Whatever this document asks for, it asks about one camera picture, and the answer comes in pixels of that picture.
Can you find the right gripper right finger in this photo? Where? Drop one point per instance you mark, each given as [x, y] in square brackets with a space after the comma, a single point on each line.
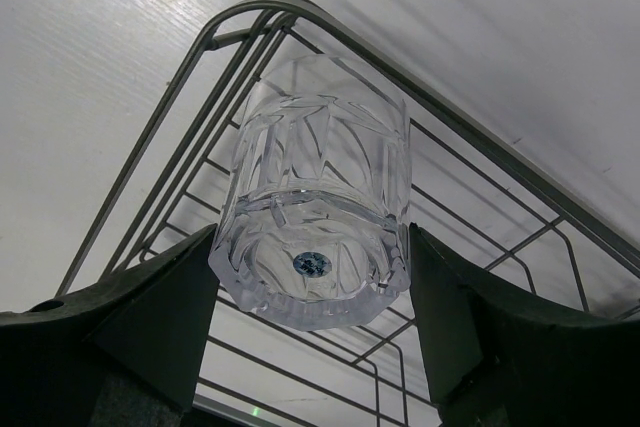
[497, 355]

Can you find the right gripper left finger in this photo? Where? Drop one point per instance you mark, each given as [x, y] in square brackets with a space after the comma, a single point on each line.
[125, 351]

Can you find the tall clear glass back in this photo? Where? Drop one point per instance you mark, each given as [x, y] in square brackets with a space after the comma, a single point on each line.
[314, 230]

